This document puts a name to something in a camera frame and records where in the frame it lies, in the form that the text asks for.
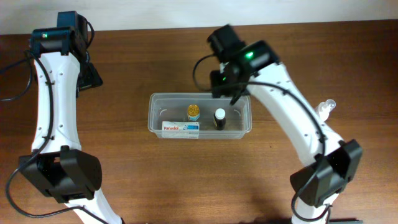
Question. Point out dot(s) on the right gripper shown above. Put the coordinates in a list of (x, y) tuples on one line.
[(218, 86)]

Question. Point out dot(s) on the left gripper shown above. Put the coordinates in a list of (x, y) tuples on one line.
[(94, 79)]

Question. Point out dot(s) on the dark bottle white cap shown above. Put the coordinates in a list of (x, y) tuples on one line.
[(220, 119)]

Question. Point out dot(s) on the small gold-lidded jar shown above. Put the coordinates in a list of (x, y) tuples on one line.
[(193, 112)]

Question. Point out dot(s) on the clear plastic container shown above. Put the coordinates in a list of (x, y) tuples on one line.
[(173, 107)]

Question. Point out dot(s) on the white Panadol medicine box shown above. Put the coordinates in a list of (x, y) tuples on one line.
[(180, 130)]

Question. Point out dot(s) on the white spray bottle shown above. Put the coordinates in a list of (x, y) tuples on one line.
[(324, 109)]

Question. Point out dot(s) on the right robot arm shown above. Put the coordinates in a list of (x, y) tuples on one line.
[(329, 162)]

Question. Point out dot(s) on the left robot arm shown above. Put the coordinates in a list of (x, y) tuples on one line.
[(57, 166)]

